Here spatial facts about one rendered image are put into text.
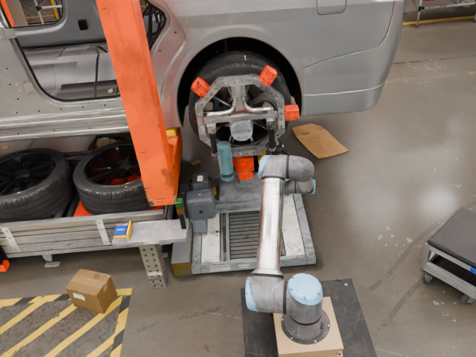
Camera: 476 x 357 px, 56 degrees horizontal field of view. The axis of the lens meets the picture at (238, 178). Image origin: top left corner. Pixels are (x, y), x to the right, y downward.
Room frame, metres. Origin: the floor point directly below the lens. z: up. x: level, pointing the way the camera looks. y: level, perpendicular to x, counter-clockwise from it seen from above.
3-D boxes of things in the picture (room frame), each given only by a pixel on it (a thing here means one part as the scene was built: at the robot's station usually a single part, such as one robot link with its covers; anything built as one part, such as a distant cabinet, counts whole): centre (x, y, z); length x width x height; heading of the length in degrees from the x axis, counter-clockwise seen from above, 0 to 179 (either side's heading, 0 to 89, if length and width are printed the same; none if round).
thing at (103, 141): (3.67, 1.13, 0.02); 0.52 x 0.42 x 0.04; 83
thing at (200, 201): (2.42, 0.25, 0.26); 0.42 x 0.18 x 0.35; 179
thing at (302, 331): (1.27, -0.25, 0.42); 0.19 x 0.19 x 0.10
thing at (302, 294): (1.27, -0.24, 0.55); 0.17 x 0.15 x 0.18; 77
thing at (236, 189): (2.62, -0.06, 0.32); 0.40 x 0.30 x 0.28; 89
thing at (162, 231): (1.93, 0.54, 0.44); 0.43 x 0.17 x 0.03; 89
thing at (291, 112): (2.45, -0.37, 0.85); 0.09 x 0.08 x 0.07; 89
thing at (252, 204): (2.62, -0.06, 0.13); 0.50 x 0.36 x 0.10; 89
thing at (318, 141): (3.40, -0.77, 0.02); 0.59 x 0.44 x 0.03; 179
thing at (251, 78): (2.45, -0.06, 0.85); 0.54 x 0.07 x 0.54; 89
